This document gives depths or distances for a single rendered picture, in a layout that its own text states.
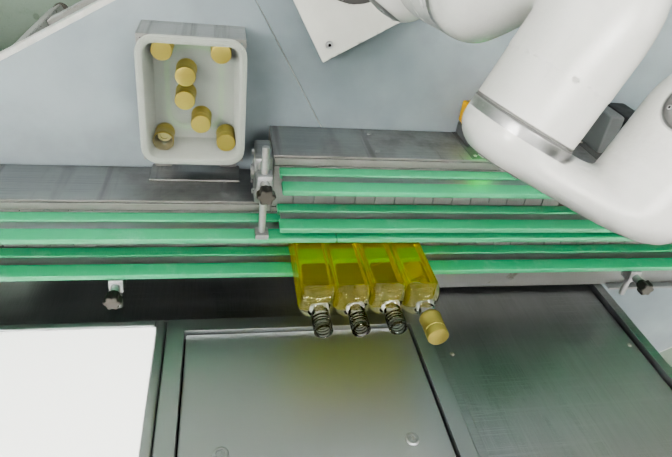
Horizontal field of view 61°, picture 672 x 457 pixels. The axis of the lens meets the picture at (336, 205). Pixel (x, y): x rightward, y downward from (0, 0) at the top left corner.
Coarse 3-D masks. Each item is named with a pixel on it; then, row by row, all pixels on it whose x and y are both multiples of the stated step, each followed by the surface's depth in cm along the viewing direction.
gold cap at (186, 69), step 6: (180, 60) 96; (186, 60) 95; (192, 60) 96; (180, 66) 93; (186, 66) 93; (192, 66) 95; (180, 72) 93; (186, 72) 93; (192, 72) 93; (180, 78) 94; (186, 78) 94; (192, 78) 94; (180, 84) 94; (186, 84) 94
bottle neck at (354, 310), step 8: (352, 304) 89; (360, 304) 89; (352, 312) 88; (360, 312) 87; (352, 320) 86; (360, 320) 86; (368, 320) 87; (352, 328) 86; (360, 328) 88; (368, 328) 86; (360, 336) 86
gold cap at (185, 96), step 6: (192, 84) 99; (180, 90) 95; (186, 90) 95; (192, 90) 97; (180, 96) 95; (186, 96) 95; (192, 96) 96; (180, 102) 96; (186, 102) 96; (192, 102) 96; (180, 108) 96; (186, 108) 97
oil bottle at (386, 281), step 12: (360, 252) 100; (372, 252) 98; (384, 252) 99; (372, 264) 95; (384, 264) 96; (396, 264) 96; (372, 276) 93; (384, 276) 93; (396, 276) 93; (372, 288) 92; (384, 288) 91; (396, 288) 91; (372, 300) 92; (384, 300) 90; (396, 300) 90
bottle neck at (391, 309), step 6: (384, 306) 90; (390, 306) 89; (396, 306) 89; (384, 312) 90; (390, 312) 88; (396, 312) 88; (402, 312) 89; (390, 318) 87; (396, 318) 87; (402, 318) 87; (390, 324) 87; (396, 324) 89; (402, 324) 88; (390, 330) 87; (396, 330) 88; (402, 330) 88
